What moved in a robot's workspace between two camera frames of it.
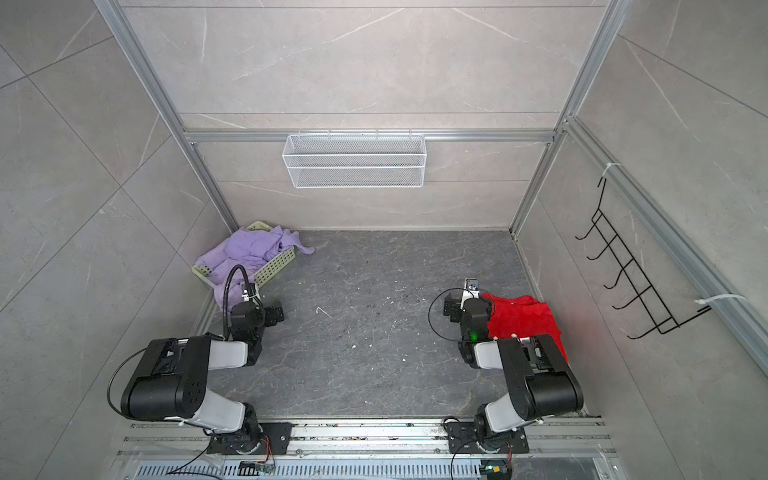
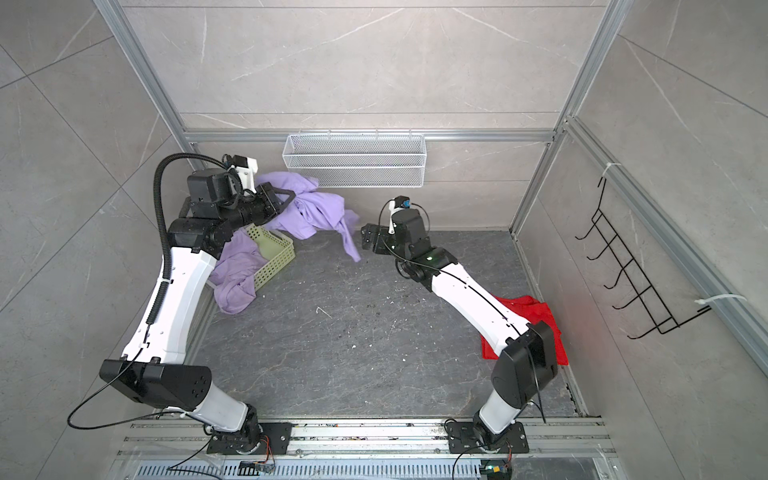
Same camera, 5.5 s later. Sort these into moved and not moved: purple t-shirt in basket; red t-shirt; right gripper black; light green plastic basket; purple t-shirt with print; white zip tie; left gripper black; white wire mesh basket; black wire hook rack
Moved: right gripper black; left gripper black; purple t-shirt with print
Not moved: purple t-shirt in basket; black wire hook rack; red t-shirt; light green plastic basket; white zip tie; white wire mesh basket
